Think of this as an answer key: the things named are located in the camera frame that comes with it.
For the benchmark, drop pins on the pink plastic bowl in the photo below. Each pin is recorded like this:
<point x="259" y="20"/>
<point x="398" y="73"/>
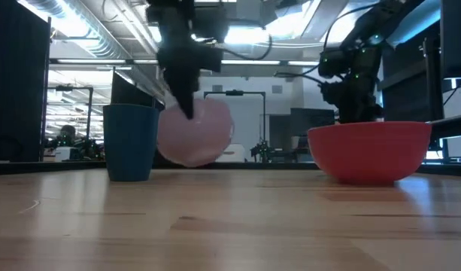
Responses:
<point x="200" y="139"/>

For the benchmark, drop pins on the black desk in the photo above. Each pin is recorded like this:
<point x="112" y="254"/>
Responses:
<point x="452" y="126"/>

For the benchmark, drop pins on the black partition panel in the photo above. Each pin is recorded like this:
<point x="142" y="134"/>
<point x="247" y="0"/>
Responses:
<point x="16" y="83"/>

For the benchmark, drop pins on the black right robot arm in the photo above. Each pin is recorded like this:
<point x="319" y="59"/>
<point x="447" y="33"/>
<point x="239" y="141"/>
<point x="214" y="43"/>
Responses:
<point x="373" y="30"/>

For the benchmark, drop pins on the blue plastic cup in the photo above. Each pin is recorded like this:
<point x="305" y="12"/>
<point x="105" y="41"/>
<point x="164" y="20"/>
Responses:
<point x="130" y="143"/>

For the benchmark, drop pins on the black overhead camera frame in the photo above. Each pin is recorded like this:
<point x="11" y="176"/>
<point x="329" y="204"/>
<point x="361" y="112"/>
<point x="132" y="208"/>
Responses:
<point x="234" y="92"/>
<point x="70" y="89"/>

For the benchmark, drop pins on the small distant robot arm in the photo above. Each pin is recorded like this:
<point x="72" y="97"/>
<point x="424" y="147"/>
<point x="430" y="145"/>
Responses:
<point x="262" y="150"/>

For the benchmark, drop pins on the white chair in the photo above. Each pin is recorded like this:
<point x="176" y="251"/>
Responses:
<point x="232" y="153"/>

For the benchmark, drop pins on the large black monitor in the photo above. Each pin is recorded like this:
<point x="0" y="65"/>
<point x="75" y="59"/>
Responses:
<point x="457" y="37"/>

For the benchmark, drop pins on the person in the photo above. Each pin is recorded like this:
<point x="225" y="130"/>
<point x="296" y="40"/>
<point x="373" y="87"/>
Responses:
<point x="67" y="135"/>

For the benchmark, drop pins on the red plastic bowl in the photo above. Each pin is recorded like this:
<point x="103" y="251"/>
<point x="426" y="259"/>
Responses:
<point x="369" y="150"/>

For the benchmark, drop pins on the black aluminium table frame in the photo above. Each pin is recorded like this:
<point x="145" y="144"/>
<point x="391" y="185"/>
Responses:
<point x="252" y="166"/>

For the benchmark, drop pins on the dark flat screen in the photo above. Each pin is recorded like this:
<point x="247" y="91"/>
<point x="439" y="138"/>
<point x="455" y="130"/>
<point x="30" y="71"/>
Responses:
<point x="311" y="120"/>

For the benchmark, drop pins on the long ceiling light strip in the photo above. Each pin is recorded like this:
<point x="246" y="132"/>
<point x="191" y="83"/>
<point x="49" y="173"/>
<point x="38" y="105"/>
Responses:
<point x="250" y="62"/>
<point x="91" y="61"/>

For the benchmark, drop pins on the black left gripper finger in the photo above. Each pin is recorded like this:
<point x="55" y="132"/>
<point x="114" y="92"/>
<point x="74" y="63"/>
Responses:
<point x="185" y="94"/>

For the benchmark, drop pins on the small white box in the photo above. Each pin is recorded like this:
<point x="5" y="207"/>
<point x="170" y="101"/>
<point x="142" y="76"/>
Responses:
<point x="66" y="153"/>

